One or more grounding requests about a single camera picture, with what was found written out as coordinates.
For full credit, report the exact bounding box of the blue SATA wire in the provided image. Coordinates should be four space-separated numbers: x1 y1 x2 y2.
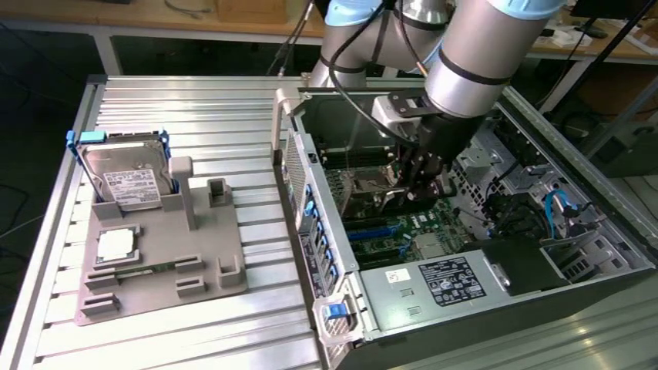
543 190 572 236

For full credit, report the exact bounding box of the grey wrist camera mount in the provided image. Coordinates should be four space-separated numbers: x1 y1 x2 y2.
370 90 446 142

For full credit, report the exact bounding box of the black monitor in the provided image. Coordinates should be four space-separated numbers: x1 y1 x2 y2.
568 0 658 39

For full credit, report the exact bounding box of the wooden desk white frame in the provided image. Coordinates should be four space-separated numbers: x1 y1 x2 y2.
0 0 658 113

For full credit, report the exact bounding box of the grey power supply unit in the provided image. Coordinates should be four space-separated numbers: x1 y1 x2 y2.
358 250 515 341

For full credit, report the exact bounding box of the silver hard disk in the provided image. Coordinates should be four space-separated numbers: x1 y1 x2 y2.
81 140 173 211

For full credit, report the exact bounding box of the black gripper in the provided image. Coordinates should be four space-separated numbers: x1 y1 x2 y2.
414 113 487 173

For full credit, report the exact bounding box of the black box under desk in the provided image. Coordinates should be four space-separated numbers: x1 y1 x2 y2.
590 125 658 178

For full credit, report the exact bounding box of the open black PC case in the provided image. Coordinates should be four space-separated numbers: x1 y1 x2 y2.
271 86 658 370

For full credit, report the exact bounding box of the green RAM stick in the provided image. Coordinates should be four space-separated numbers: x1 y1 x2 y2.
115 261 179 277

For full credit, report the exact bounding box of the metal disk bay cage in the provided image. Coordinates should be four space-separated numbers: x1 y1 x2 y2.
451 115 546 232

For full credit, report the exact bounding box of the black slanted pole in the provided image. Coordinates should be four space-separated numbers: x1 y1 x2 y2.
536 0 643 113

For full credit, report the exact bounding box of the green motherboard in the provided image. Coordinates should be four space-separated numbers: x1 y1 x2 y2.
320 148 479 271

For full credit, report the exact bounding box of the grey plastic parts rack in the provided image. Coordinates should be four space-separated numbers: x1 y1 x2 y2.
73 155 248 327

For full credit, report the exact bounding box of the blue PCIe expansion slot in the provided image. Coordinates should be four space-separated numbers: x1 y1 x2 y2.
347 226 403 239

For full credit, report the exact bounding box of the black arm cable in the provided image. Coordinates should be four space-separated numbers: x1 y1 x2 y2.
264 0 427 146

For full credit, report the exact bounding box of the silver CPU chip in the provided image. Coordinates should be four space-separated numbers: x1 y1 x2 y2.
96 230 139 263

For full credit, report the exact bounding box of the CPU socket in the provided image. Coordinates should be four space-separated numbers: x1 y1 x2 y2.
354 168 395 187

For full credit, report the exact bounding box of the blue disk caddy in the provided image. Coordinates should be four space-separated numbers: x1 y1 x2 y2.
65 129 179 204

